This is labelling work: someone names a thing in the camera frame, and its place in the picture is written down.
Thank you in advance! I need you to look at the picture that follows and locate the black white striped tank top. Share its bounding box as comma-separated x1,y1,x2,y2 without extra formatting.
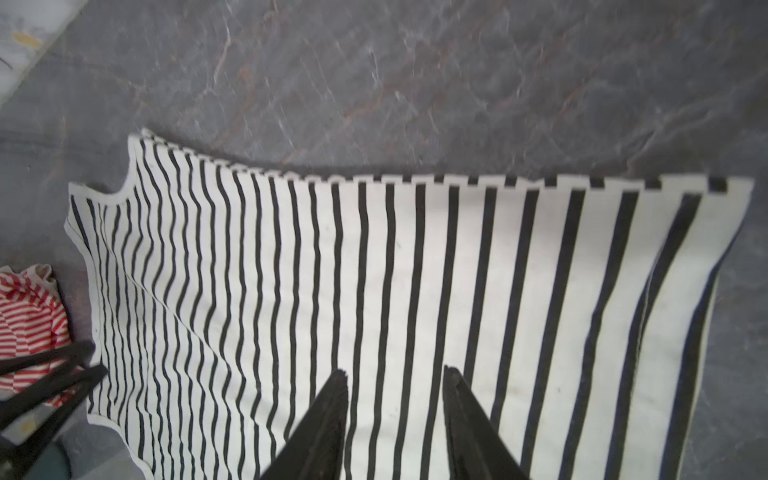
65,131,753,479

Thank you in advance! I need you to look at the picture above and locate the red white striped tank top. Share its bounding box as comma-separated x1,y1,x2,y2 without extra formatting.
0,263,79,409

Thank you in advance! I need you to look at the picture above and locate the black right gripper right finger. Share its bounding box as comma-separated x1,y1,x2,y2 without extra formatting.
442,366,528,480

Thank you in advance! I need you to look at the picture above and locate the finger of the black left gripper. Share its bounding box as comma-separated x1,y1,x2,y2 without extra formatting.
1,341,95,377
0,363,109,475

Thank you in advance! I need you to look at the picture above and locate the teal ceramic cup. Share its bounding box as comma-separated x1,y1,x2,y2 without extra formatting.
22,442,72,480

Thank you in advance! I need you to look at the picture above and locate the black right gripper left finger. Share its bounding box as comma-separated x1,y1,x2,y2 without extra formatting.
260,369,349,480

